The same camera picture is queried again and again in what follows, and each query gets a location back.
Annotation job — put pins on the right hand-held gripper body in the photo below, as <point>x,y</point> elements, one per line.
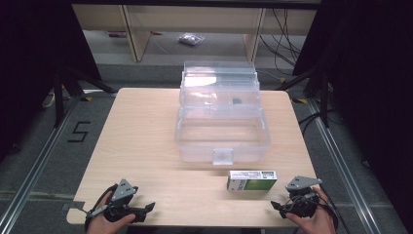
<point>302,203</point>

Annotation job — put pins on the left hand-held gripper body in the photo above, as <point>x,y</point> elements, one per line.
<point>123,192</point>

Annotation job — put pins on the person's right hand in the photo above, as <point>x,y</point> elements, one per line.
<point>319,222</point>

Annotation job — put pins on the person's left hand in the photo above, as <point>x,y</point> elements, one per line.
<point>99,221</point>

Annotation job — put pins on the green and white carton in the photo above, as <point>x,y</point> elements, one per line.
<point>256,183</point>

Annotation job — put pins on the clear plastic storage box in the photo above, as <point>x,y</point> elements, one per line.
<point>224,143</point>

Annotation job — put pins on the yellow floor tape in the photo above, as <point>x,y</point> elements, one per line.
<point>300,100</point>

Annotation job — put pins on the black metal stand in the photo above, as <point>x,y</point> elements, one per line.
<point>59,97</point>
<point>324,97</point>

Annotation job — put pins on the small dark round object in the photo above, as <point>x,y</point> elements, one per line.
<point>237,100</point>

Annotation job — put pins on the black curtain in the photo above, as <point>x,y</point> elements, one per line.
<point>29,65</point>
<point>373,81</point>

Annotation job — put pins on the pink flat object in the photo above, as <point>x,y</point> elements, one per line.
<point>117,34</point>

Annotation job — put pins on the clear plastic bag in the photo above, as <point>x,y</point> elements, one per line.
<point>191,39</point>

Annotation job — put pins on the wooden shelf unit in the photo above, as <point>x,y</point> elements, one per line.
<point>195,18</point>

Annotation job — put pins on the metal floor rail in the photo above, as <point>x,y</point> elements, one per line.
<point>35,169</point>
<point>341,162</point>

